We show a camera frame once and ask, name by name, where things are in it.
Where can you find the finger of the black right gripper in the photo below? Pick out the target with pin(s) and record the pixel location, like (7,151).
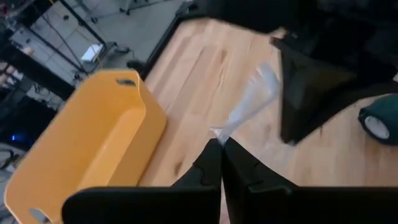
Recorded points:
(304,93)

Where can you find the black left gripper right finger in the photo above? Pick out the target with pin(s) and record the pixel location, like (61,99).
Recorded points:
(311,207)

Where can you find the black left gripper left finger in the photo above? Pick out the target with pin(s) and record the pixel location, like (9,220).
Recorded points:
(140,207)

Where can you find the clear plastic zip bag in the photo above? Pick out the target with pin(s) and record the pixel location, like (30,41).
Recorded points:
(252,99)

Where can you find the dark green elastic bandage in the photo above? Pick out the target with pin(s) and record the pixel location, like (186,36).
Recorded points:
(385,109)

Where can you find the yellow plastic bin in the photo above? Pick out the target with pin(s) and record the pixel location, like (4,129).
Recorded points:
(102,124)

